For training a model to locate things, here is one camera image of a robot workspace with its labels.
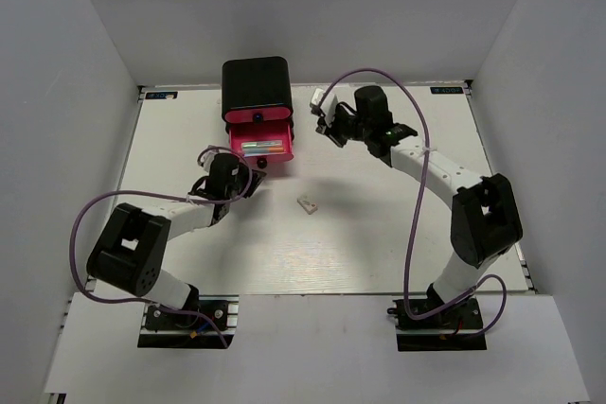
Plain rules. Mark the pink drawer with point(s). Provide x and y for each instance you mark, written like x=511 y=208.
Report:
x=256 y=115
x=264 y=131

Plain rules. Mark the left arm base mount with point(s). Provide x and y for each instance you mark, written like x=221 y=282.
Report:
x=216 y=330

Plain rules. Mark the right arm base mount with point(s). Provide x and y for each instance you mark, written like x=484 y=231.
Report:
x=454 y=330

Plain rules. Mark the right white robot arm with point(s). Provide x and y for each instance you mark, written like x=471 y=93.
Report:
x=485 y=222

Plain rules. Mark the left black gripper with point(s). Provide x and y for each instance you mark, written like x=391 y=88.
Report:
x=256 y=179

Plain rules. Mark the black drawer cabinet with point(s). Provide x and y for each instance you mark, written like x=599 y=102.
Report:
x=254 y=83

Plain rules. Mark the orange capped highlighter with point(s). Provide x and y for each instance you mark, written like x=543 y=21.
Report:
x=263 y=151

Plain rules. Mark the small staples box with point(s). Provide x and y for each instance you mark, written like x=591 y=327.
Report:
x=307 y=204

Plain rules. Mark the left blue corner label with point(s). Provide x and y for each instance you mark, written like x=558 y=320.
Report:
x=161 y=95

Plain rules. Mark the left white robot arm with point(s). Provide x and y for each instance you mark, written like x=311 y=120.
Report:
x=130 y=250

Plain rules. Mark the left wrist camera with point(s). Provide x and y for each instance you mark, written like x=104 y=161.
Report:
x=206 y=158

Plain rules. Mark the right blue corner label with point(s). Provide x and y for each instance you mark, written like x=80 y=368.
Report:
x=446 y=90

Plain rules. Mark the blue corner label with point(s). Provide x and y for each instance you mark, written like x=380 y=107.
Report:
x=161 y=95
x=446 y=90

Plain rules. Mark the green capped highlighter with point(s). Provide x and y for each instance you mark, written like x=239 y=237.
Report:
x=273 y=144

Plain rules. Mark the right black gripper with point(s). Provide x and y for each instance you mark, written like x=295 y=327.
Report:
x=332 y=132

